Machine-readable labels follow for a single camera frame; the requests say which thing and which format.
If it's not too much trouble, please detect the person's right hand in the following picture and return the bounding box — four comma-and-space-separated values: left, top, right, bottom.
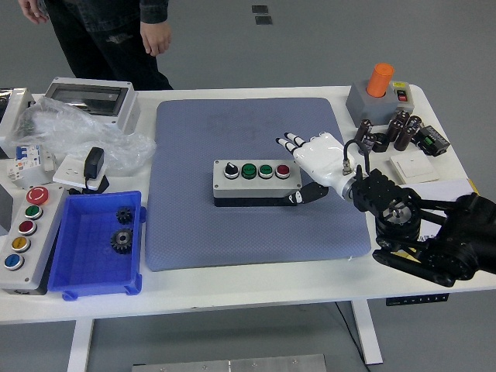
17, 0, 50, 25

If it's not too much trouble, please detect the person's left hand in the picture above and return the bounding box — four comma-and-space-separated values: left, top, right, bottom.
139, 19, 173, 56

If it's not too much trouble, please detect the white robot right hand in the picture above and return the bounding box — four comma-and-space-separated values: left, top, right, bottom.
275, 132, 356, 206

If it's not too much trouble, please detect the grey four-button control box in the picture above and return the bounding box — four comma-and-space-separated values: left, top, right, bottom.
212, 158, 302, 208

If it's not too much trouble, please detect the grey five-button control box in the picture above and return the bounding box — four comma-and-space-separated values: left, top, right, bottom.
0, 184, 69, 296

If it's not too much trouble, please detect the person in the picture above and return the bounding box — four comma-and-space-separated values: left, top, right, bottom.
17, 0, 174, 91

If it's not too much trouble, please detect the grey distribution box clear cover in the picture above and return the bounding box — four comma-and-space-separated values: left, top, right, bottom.
43, 76, 140, 135

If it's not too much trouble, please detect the orange cylinder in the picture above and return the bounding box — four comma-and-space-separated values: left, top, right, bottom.
367, 63, 395, 98

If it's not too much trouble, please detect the black module green terminal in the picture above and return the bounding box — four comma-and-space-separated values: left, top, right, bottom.
411, 124, 451, 157

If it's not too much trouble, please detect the clear plastic bag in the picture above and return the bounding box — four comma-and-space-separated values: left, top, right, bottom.
10, 96, 157, 174

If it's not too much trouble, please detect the black power adapter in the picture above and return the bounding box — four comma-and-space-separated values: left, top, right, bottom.
83, 146, 105, 181

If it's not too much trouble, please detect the white circuit breaker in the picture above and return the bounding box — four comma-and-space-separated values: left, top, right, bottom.
5, 144, 55, 181

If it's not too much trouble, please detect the blue-grey mat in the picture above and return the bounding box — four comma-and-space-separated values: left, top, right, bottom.
145, 96, 372, 273

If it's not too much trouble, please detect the black table control panel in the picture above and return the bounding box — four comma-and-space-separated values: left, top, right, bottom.
385, 293, 450, 307

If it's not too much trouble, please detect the white table leg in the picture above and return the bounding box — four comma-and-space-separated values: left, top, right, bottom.
66, 318, 96, 372
350, 300, 384, 365

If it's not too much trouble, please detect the small black gear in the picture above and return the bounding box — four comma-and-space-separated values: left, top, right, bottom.
115, 207, 135, 226

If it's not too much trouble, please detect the large black gear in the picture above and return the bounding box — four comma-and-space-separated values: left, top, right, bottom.
109, 228, 135, 256

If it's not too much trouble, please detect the silver metal plate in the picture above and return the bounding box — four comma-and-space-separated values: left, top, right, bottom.
131, 353, 326, 372

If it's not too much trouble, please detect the blue plastic bin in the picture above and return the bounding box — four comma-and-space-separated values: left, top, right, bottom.
46, 189, 147, 301

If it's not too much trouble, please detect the black ring-shaped component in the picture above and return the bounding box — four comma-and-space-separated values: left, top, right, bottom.
372, 133, 391, 153

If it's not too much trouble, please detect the grey switch box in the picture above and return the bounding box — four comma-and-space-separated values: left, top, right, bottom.
346, 79, 415, 127

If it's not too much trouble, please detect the white wall switch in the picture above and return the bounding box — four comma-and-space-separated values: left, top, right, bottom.
388, 150, 441, 184

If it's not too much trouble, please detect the black cable under table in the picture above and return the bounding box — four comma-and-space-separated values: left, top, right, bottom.
333, 301, 367, 365

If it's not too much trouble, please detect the black adapter cord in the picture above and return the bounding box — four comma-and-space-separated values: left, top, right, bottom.
68, 176, 111, 195

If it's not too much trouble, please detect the white wall socket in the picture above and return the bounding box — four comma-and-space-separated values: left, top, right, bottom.
52, 153, 112, 187

